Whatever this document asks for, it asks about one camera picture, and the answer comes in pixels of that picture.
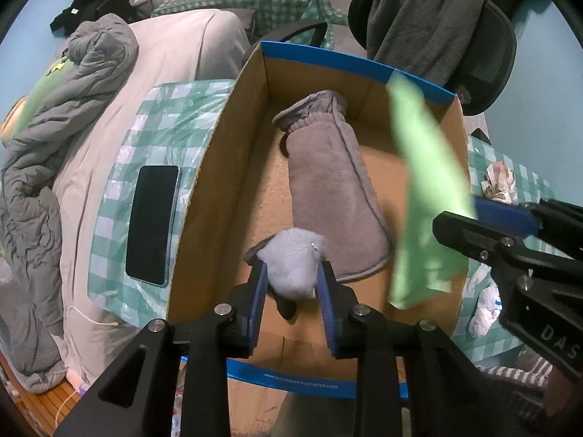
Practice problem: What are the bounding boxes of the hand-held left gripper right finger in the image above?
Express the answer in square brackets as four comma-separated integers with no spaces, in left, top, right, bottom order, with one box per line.
[317,260,540,437]

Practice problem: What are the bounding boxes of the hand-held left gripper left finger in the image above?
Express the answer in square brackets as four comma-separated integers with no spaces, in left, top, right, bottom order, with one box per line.
[55,259,269,437]

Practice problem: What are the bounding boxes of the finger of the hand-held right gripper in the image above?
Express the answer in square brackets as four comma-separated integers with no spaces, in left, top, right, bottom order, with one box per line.
[432,210,524,267]
[471,195,583,261]

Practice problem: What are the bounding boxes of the floral sock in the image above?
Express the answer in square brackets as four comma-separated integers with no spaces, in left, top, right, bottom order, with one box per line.
[482,161,517,205]

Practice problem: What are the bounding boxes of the light grey sock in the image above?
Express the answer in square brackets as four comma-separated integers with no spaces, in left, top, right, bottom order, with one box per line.
[246,228,326,301]

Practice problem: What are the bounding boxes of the white blue striped sock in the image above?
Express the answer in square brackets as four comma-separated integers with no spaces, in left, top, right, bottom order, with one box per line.
[467,264,504,340]

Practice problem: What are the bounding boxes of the light green sock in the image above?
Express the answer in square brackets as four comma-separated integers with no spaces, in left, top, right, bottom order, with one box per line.
[386,74,477,310]

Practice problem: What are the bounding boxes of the cardboard box with blue rim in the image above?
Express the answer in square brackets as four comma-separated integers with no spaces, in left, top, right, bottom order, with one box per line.
[166,40,470,403]

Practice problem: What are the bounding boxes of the taupe fleece sock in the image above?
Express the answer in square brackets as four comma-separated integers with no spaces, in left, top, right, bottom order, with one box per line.
[272,91,395,283]

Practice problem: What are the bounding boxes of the person's right hand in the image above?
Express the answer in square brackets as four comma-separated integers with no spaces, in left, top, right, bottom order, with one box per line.
[544,366,579,420]

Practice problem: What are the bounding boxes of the grey white striped cloth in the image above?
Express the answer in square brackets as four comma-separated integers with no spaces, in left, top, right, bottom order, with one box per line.
[474,350,554,390]

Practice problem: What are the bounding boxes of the person's olive trousers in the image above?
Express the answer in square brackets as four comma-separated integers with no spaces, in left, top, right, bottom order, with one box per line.
[271,389,363,437]

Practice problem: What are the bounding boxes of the black smartphone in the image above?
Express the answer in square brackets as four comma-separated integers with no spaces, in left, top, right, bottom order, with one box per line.
[125,165,181,287]

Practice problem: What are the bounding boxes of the black office chair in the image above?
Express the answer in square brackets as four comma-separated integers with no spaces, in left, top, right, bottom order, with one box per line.
[273,0,519,117]

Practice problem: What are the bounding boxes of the dark grey fleece pants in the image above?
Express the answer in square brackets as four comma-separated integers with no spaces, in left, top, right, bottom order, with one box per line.
[367,0,484,87]

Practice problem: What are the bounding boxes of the grey duvet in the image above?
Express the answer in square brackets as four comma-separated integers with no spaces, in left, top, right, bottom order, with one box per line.
[0,13,140,394]

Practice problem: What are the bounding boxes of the bed with pale sheet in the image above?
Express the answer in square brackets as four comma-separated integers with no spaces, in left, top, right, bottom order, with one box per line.
[46,9,251,374]

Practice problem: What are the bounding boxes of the green plush toy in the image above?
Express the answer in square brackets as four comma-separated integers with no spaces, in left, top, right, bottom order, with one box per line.
[0,57,76,144]

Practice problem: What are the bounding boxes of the black clothes pile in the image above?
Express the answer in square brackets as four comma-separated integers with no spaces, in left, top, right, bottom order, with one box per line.
[50,0,133,36]

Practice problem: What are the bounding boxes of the white charging cable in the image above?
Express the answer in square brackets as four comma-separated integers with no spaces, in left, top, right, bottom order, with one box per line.
[55,306,120,424]

